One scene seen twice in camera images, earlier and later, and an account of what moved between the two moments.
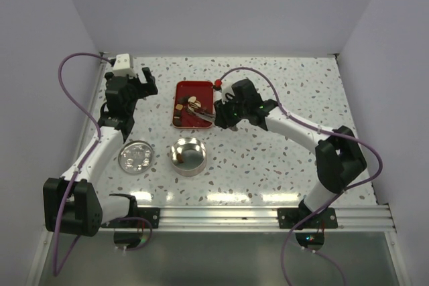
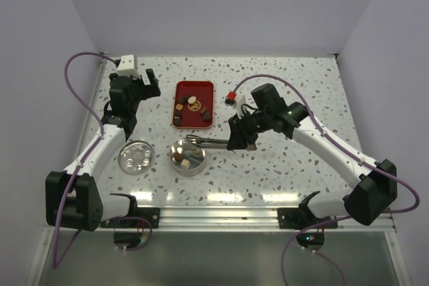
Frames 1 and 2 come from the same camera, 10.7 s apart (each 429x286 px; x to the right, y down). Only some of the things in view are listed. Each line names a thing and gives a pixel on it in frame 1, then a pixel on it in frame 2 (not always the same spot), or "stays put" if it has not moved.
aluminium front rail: (262, 220) stays put
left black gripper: (149, 87) stays put
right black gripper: (222, 118) to (240, 138)
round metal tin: (188, 156) stays put
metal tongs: (210, 118) to (197, 139)
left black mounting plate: (150, 213) stays put
